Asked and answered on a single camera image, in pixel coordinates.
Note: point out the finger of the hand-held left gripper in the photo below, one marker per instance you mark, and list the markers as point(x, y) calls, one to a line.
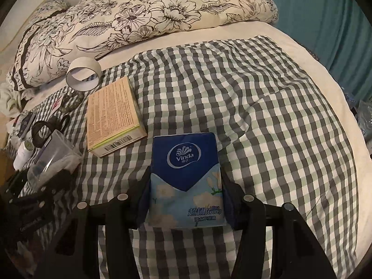
point(51, 188)
point(17, 186)

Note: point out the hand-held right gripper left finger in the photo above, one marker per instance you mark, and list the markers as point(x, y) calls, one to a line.
point(143, 202)

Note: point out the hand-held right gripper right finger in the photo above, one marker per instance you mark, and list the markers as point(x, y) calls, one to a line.
point(230, 206)

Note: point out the brown cardboard box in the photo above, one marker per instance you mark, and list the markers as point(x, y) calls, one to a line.
point(5, 159)

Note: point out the clear plastic container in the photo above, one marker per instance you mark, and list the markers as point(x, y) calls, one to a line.
point(55, 157)

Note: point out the blue tissue pack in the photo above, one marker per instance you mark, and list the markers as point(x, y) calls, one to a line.
point(186, 177)

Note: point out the white plastic bottle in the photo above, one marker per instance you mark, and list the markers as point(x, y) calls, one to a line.
point(23, 154)

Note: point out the black scissors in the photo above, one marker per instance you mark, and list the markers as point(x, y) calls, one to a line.
point(43, 128)

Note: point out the white and dark packet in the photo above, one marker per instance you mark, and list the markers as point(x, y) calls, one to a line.
point(24, 125)

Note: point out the red and white sachet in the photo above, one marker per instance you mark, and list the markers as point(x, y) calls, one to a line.
point(56, 103)

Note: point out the pale green cloth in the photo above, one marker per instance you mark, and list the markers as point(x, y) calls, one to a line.
point(10, 98)

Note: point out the tan cardboard carton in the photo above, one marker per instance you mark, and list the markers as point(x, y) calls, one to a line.
point(113, 116)

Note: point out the checked blanket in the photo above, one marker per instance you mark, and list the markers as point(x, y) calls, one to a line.
point(232, 107)

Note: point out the white tape roll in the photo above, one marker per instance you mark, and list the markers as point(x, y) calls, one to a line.
point(87, 80)

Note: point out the cream bed sheet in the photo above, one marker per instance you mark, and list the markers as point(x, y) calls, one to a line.
point(305, 49)

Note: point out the floral quilt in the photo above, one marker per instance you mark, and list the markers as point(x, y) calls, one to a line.
point(151, 14)

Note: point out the teal curtain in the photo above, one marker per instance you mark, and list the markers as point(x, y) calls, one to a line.
point(319, 14)

